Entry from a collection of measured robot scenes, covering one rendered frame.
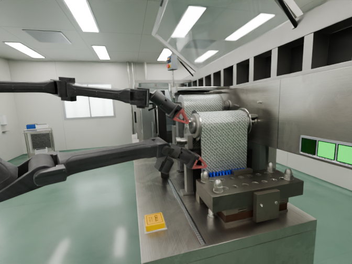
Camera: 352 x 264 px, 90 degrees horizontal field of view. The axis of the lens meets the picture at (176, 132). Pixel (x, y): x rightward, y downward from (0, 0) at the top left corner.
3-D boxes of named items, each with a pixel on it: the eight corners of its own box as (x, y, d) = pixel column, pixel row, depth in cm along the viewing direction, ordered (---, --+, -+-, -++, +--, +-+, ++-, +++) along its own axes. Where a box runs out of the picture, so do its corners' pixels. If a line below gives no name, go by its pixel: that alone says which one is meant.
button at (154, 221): (144, 220, 71) (144, 215, 70) (162, 217, 72) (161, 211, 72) (146, 232, 64) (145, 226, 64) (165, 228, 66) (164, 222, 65)
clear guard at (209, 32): (154, 34, 156) (155, 33, 156) (197, 71, 170) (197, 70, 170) (200, -98, 56) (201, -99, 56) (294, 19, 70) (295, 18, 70)
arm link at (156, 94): (146, 99, 75) (155, 88, 74) (147, 97, 81) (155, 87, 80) (160, 109, 77) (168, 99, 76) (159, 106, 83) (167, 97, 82)
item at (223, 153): (201, 177, 82) (200, 138, 79) (245, 171, 88) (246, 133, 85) (201, 177, 81) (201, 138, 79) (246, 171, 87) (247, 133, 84)
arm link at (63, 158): (32, 171, 42) (30, 151, 50) (35, 191, 44) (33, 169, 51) (175, 144, 68) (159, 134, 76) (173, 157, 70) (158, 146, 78)
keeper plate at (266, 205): (252, 219, 67) (253, 192, 65) (274, 214, 70) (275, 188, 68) (257, 223, 65) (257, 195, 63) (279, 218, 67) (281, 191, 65)
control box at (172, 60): (165, 70, 133) (164, 56, 131) (173, 70, 136) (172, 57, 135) (169, 68, 127) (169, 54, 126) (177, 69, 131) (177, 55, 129)
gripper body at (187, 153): (192, 169, 74) (177, 163, 72) (185, 162, 84) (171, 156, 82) (199, 156, 74) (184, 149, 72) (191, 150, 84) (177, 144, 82)
